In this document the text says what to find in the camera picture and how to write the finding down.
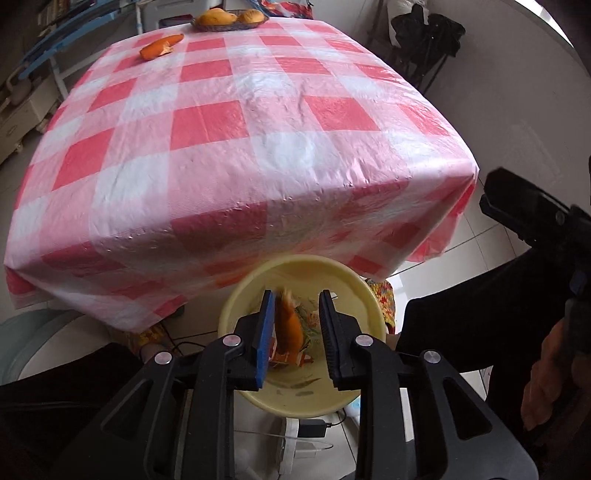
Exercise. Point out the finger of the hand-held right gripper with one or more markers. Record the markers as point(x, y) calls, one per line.
point(521, 207)

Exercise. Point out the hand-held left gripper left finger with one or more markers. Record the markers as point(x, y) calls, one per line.
point(263, 341)

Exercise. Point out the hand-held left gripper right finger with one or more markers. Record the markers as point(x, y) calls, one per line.
point(330, 341)

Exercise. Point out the carrot piece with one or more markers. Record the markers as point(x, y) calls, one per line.
point(288, 327)

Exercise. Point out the yellow plastic basin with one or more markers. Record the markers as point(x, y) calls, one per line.
point(295, 272)

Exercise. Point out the person's right hand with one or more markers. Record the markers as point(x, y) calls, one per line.
point(547, 378)

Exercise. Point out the black power adapter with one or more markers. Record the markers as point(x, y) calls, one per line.
point(311, 427)

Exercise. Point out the person's right leg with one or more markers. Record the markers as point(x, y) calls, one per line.
point(461, 323)

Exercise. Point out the person's leg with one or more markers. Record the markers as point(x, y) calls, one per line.
point(55, 415)
point(461, 323)

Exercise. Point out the black folding chair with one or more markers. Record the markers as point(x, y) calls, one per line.
point(429, 32)

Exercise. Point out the red white checked tablecloth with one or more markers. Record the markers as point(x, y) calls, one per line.
point(231, 138)

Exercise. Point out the person's left leg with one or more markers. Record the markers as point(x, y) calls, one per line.
point(55, 415)

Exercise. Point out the white bag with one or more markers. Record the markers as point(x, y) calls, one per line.
point(401, 7)

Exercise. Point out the light blue plastic bin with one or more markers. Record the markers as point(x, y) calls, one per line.
point(27, 341)

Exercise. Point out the colourful printed cloth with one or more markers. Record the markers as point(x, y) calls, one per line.
point(286, 9)

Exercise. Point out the carrots at table far side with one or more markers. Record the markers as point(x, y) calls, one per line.
point(159, 48)

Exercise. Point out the yellow mango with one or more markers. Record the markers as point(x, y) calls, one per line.
point(212, 19)
point(251, 16)
point(217, 10)

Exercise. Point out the cream TV cabinet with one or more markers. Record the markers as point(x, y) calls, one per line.
point(23, 115)

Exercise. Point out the pink kettlebell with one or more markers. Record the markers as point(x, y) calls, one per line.
point(16, 92)

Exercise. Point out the blue white adjustable desk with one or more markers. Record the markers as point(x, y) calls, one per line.
point(51, 44)

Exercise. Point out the row of books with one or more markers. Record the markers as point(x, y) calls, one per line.
point(48, 16)

